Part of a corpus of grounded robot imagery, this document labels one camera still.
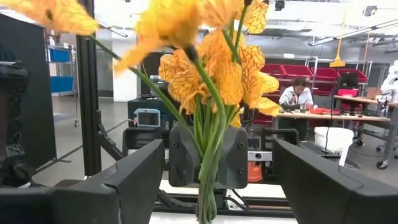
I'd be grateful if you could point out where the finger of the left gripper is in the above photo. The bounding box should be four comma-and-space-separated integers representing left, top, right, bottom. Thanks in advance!
169, 123, 201, 189
217, 126, 249, 190

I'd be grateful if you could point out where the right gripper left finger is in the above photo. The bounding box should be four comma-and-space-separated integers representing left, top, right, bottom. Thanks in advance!
0, 138, 165, 224

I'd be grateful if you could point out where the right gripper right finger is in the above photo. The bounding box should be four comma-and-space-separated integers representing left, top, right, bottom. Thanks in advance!
272, 138, 398, 224

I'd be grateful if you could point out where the yellow artificial flower bunch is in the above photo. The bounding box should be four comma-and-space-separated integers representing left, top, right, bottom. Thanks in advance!
0, 0, 282, 224

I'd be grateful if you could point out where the white handheld screen device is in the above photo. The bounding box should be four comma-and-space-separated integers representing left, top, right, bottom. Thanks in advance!
134, 108, 162, 128

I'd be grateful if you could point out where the white plastic tub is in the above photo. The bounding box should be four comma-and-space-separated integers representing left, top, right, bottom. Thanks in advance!
313, 126, 354, 167

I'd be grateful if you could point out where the metal shelf rack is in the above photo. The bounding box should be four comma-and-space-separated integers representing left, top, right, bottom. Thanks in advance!
45, 27, 80, 128

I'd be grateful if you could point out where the wooden workbench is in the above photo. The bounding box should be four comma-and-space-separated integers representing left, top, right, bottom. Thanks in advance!
334, 95, 398, 170
275, 109, 393, 170

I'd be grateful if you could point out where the person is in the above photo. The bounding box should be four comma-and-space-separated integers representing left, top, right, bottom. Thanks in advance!
279, 77, 314, 110

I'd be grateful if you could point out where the blue storage bin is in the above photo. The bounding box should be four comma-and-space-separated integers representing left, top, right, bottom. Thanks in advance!
49, 76, 75, 93
49, 48, 71, 63

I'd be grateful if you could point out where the black partition panel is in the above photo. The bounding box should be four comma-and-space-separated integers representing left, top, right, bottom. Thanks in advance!
0, 14, 57, 170

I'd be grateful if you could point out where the long ceiling light fixture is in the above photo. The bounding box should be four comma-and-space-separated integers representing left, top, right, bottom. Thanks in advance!
95, 19, 129, 39
308, 18, 398, 47

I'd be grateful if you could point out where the black monitor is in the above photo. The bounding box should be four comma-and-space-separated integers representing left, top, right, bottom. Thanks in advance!
338, 72, 360, 90

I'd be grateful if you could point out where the white metal bin rack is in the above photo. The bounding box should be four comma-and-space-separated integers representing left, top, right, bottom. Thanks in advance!
306, 57, 373, 94

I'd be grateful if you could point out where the white robot figure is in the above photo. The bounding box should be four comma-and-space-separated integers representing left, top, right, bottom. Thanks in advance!
381, 60, 398, 103

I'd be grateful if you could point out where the black ribbed equipment piece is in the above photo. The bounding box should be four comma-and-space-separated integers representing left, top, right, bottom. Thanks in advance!
0, 40, 31, 187

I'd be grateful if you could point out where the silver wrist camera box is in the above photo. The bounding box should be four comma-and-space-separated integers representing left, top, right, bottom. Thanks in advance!
248, 151, 272, 162

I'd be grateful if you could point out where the black metal rig frame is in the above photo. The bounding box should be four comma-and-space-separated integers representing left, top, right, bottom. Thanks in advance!
76, 0, 295, 218

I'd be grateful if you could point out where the yellow hanging pendant cable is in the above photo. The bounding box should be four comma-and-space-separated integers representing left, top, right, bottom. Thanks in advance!
328, 11, 346, 68

